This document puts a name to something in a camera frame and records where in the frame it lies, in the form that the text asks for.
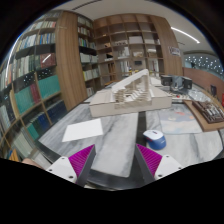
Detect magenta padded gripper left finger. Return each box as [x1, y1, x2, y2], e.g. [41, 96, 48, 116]
[47, 145, 96, 187]

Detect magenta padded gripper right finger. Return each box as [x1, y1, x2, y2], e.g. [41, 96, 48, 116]
[135, 144, 183, 184]

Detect white and blue computer mouse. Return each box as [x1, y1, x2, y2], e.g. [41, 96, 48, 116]
[143, 130, 166, 150]

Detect printed mouse pad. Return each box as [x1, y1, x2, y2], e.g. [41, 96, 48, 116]
[158, 104, 202, 135]

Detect white paper sheet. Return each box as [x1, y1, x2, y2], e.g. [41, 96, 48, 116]
[62, 119, 103, 142]

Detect brown wooden tray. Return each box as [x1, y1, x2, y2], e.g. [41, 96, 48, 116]
[184, 100, 224, 132]

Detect white architectural building model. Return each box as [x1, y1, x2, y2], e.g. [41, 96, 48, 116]
[89, 69, 172, 117]

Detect dark model on tray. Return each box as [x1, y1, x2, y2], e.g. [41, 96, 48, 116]
[192, 101, 224, 124]

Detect black boxes on table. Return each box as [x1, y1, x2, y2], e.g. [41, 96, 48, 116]
[161, 75, 192, 93]

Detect large wooden bookshelf left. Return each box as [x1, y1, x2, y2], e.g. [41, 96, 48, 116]
[0, 10, 101, 161]

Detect wooden display shelf back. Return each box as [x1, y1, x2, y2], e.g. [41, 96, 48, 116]
[93, 14, 182, 86]

